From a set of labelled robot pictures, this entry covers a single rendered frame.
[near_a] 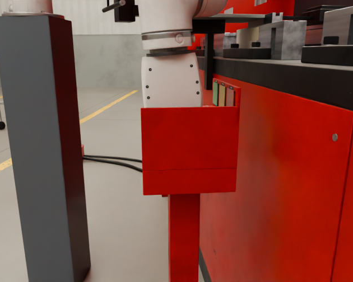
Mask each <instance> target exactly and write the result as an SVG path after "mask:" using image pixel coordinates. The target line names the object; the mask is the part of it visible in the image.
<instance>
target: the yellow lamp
mask: <svg viewBox="0 0 353 282"><path fill-rule="evenodd" d="M219 106H225V87H224V86H222V85H220V90H219Z"/></svg>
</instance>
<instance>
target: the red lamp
mask: <svg viewBox="0 0 353 282"><path fill-rule="evenodd" d="M226 106H234V91H233V90H231V89H228V88H227V102H226Z"/></svg>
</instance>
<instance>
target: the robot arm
mask: <svg viewBox="0 0 353 282"><path fill-rule="evenodd" d="M226 3H227V0H138V11H139V17H140V27H141V37H142V47H143V50H150V53H148V54H146V57H142V67H141V77H142V94H143V104H144V107H203V93H202V85H201V77H200V72H199V66H198V61H197V57H196V54H195V53H192V51H191V50H188V48H187V47H188V46H192V43H195V35H194V34H191V32H192V31H193V27H192V17H210V16H214V15H216V14H218V13H220V12H221V11H222V10H223V9H224V7H225V6H226ZM8 9H9V11H10V12H7V11H3V13H2V16H52V17H56V18H61V19H64V20H65V18H64V16H63V15H58V14H54V13H53V4H52V0H12V4H10V5H9V6H8Z"/></svg>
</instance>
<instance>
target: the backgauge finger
mask: <svg viewBox="0 0 353 282"><path fill-rule="evenodd" d="M342 8H345V6H327V5H322V6H317V7H313V8H308V9H306V12H304V13H302V14H301V16H283V17H282V19H283V20H301V21H307V25H320V24H323V21H324V13H325V12H328V11H333V10H338V9H342Z"/></svg>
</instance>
